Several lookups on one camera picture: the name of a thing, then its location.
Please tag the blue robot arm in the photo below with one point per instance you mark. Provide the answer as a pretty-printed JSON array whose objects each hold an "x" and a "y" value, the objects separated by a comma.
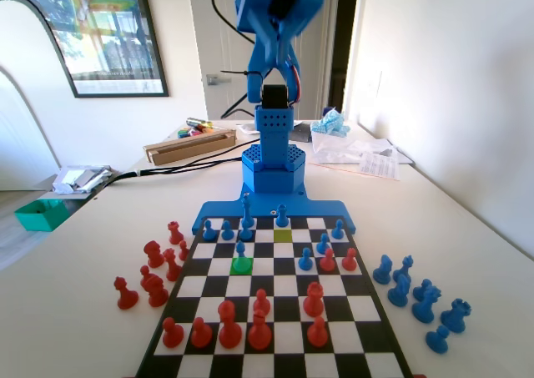
[{"x": 273, "y": 165}]

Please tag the clear bag of blue bits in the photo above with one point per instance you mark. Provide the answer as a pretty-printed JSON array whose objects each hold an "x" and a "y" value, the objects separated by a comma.
[{"x": 331, "y": 123}]

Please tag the white arched furniture panel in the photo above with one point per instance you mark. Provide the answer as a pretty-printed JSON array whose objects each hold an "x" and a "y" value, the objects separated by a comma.
[{"x": 37, "y": 82}]

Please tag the black framed poster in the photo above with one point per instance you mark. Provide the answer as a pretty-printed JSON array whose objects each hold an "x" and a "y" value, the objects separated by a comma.
[{"x": 104, "y": 40}]

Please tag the red chess pawn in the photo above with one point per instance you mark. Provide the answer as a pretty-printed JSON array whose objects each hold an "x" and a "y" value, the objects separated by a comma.
[
  {"x": 145, "y": 275},
  {"x": 327, "y": 262},
  {"x": 318, "y": 334},
  {"x": 184, "y": 253},
  {"x": 201, "y": 336},
  {"x": 172, "y": 336},
  {"x": 349, "y": 261},
  {"x": 262, "y": 300}
]

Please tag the red board holder plate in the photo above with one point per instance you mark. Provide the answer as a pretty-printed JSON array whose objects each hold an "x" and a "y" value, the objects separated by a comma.
[{"x": 418, "y": 375}]

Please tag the red chess rook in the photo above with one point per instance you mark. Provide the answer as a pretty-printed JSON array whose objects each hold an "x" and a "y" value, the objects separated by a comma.
[
  {"x": 313, "y": 303},
  {"x": 175, "y": 234}
]

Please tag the blue chess knight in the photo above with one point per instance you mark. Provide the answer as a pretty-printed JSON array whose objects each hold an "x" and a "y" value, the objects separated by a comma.
[
  {"x": 382, "y": 271},
  {"x": 399, "y": 294}
]

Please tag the blue board holder plate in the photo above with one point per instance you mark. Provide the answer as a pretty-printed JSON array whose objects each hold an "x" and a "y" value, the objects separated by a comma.
[{"x": 217, "y": 209}]

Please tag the crumpled silver foil bag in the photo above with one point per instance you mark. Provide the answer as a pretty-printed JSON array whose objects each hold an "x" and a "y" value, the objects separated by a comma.
[{"x": 79, "y": 177}]

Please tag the blue chess pawn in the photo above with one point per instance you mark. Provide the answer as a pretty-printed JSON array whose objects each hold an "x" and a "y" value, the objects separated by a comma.
[
  {"x": 322, "y": 242},
  {"x": 226, "y": 232},
  {"x": 437, "y": 340},
  {"x": 305, "y": 262},
  {"x": 420, "y": 290},
  {"x": 338, "y": 232},
  {"x": 208, "y": 233},
  {"x": 246, "y": 235}
]

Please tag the white paper pile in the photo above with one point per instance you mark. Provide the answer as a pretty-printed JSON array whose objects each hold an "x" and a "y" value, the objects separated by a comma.
[{"x": 354, "y": 148}]

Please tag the colourful marker pack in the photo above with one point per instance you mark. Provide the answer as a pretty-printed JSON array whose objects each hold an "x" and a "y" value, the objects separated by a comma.
[{"x": 185, "y": 134}]

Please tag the green plastic bin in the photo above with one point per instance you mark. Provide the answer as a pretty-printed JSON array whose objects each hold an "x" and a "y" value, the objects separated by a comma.
[{"x": 37, "y": 221}]

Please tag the long cardboard box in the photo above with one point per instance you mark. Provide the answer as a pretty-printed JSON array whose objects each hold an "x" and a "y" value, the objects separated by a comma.
[{"x": 187, "y": 152}]

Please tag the dark grey notebook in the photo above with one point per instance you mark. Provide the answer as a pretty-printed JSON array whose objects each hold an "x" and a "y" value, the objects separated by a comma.
[{"x": 301, "y": 132}]

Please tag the red chess knight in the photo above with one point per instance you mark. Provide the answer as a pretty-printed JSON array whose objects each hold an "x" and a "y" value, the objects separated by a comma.
[
  {"x": 157, "y": 294},
  {"x": 154, "y": 257}
]

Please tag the blue chess queen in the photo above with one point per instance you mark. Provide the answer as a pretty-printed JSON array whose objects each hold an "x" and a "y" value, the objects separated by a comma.
[{"x": 424, "y": 309}]

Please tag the printed paper sheet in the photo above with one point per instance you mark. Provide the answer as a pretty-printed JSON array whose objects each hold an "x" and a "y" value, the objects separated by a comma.
[{"x": 379, "y": 165}]

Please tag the white door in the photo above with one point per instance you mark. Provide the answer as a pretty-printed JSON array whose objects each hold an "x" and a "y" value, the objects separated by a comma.
[{"x": 200, "y": 40}]

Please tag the black and white chessboard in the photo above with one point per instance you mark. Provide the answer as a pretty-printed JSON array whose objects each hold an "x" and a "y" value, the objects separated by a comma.
[{"x": 283, "y": 284}]

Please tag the blue king piece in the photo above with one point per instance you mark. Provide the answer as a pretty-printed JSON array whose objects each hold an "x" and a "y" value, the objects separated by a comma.
[{"x": 247, "y": 213}]

